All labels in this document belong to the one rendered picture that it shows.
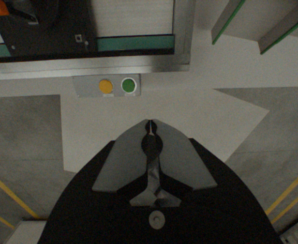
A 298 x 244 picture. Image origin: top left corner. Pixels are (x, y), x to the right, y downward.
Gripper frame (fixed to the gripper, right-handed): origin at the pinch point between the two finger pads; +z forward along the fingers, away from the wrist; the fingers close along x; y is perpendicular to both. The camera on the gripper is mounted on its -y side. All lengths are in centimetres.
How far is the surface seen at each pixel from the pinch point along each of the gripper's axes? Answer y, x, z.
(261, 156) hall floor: 140, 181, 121
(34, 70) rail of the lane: -3.4, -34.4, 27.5
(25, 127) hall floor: 72, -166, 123
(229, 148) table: 39, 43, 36
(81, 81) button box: 0.2, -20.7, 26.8
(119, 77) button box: -0.4, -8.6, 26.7
